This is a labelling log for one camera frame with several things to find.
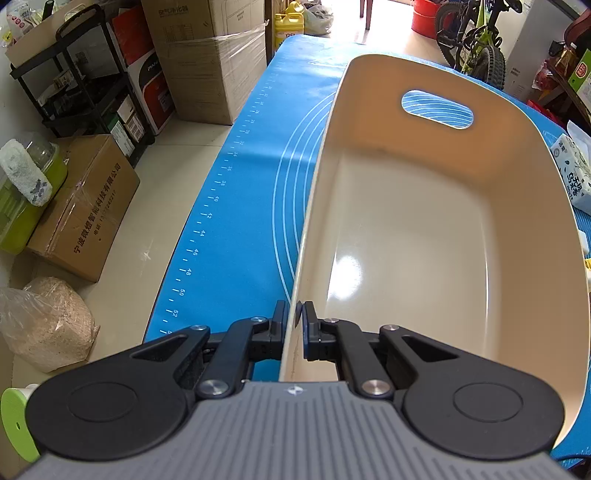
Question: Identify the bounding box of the beige plastic storage bin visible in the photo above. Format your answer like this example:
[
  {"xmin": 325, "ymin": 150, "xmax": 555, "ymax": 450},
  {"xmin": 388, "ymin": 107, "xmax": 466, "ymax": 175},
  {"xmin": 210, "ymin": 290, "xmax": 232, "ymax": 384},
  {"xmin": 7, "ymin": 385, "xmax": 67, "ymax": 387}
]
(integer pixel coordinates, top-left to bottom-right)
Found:
[{"xmin": 293, "ymin": 54, "xmax": 590, "ymax": 432}]

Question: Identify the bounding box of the clear bag of grain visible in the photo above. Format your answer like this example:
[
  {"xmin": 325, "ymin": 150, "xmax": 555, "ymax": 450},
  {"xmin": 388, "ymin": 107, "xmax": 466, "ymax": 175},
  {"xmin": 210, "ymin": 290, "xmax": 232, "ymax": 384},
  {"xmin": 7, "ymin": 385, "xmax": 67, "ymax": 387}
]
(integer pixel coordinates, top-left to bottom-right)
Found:
[{"xmin": 1, "ymin": 277, "xmax": 99, "ymax": 373}]

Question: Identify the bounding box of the blue silicone table mat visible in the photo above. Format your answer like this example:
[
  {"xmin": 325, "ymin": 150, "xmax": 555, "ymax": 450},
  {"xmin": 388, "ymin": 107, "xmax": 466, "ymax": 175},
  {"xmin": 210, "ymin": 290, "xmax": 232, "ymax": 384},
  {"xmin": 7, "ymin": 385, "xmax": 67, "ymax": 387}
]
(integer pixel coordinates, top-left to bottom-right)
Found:
[{"xmin": 146, "ymin": 36, "xmax": 590, "ymax": 457}]

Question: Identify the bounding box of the small brown cardboard box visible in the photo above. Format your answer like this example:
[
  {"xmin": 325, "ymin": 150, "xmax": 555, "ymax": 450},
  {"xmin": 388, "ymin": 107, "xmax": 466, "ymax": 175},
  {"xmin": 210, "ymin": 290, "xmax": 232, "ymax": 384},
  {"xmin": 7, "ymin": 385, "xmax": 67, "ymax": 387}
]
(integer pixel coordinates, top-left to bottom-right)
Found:
[{"xmin": 27, "ymin": 135, "xmax": 140, "ymax": 283}]

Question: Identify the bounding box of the green container with clear lid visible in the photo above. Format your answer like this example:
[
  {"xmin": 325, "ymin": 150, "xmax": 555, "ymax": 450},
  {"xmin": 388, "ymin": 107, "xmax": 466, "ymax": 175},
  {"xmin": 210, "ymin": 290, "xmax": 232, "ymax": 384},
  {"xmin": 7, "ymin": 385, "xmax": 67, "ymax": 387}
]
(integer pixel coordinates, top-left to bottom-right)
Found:
[{"xmin": 1, "ymin": 132, "xmax": 67, "ymax": 255}]

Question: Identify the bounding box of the rolled white towel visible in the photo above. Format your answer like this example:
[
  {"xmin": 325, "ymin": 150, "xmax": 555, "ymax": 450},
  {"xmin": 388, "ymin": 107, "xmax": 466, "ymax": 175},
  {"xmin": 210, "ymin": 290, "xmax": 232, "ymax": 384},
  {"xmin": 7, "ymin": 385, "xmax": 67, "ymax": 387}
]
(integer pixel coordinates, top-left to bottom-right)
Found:
[{"xmin": 0, "ymin": 139, "xmax": 52, "ymax": 207}]

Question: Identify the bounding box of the tissue pack with blue print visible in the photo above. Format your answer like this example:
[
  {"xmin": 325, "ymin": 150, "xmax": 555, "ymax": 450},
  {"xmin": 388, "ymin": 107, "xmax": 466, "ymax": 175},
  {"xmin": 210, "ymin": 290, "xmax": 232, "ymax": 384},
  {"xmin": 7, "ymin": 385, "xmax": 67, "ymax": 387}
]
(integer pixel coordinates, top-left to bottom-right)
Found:
[{"xmin": 550, "ymin": 121, "xmax": 591, "ymax": 215}]

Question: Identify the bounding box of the red and white appliance box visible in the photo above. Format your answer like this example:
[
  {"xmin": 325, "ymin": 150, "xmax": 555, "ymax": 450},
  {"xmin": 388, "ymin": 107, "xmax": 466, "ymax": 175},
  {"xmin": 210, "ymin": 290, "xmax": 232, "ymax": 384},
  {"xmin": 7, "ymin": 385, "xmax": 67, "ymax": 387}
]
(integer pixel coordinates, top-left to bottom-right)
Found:
[{"xmin": 111, "ymin": 5, "xmax": 174, "ymax": 135}]

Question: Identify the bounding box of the black metal shelf rack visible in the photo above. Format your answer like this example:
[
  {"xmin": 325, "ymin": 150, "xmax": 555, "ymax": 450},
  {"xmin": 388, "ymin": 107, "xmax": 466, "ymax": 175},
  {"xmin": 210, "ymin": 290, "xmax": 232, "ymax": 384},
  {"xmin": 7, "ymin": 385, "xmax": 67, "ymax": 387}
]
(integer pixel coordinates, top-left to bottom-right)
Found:
[{"xmin": 6, "ymin": 1, "xmax": 154, "ymax": 165}]

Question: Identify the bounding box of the green and white carton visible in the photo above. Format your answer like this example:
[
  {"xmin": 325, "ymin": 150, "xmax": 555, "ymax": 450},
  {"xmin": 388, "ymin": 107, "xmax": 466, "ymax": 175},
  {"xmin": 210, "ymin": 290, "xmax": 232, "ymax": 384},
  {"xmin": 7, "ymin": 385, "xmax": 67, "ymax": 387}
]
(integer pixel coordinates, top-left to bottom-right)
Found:
[{"xmin": 568, "ymin": 49, "xmax": 591, "ymax": 110}]

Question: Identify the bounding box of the large taped cardboard box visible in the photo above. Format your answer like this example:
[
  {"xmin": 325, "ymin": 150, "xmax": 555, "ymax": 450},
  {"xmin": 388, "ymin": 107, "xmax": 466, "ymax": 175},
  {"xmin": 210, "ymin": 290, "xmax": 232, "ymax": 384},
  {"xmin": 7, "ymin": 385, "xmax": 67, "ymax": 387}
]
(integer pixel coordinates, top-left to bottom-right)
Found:
[{"xmin": 142, "ymin": 0, "xmax": 266, "ymax": 125}]

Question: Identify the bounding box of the white chest freezer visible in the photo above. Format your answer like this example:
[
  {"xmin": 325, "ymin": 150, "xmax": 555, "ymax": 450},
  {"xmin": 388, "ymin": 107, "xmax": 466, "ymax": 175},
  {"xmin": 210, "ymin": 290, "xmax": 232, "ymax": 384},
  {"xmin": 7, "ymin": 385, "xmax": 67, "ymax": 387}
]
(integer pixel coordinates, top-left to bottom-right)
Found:
[{"xmin": 497, "ymin": 0, "xmax": 586, "ymax": 102}]

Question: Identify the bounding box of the green and black bicycle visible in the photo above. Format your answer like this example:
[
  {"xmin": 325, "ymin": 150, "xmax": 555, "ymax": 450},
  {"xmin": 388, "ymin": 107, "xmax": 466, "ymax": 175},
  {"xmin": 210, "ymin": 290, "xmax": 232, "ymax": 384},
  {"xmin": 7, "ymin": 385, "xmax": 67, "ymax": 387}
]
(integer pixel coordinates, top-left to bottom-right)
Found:
[{"xmin": 435, "ymin": 0, "xmax": 523, "ymax": 90}]

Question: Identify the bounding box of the red bucket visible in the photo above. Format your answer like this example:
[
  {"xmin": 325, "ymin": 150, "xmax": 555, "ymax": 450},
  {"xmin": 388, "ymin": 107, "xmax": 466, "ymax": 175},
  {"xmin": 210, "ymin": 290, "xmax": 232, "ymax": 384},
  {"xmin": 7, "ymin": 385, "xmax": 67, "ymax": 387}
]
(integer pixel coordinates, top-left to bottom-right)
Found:
[{"xmin": 412, "ymin": 0, "xmax": 446, "ymax": 40}]

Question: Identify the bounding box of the yellow oil jug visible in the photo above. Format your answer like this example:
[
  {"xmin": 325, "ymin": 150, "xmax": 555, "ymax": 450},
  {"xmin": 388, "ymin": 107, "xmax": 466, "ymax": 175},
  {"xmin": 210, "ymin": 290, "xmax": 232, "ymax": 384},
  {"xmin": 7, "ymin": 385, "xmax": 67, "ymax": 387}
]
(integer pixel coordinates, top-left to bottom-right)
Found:
[{"xmin": 273, "ymin": 1, "xmax": 304, "ymax": 50}]

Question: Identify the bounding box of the white plastic bag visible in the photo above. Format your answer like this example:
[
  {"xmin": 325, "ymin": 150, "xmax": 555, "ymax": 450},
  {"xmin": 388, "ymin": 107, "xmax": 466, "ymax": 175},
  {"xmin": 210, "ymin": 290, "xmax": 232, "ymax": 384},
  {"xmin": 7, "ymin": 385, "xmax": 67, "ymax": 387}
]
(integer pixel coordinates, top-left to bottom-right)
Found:
[{"xmin": 303, "ymin": 0, "xmax": 334, "ymax": 36}]

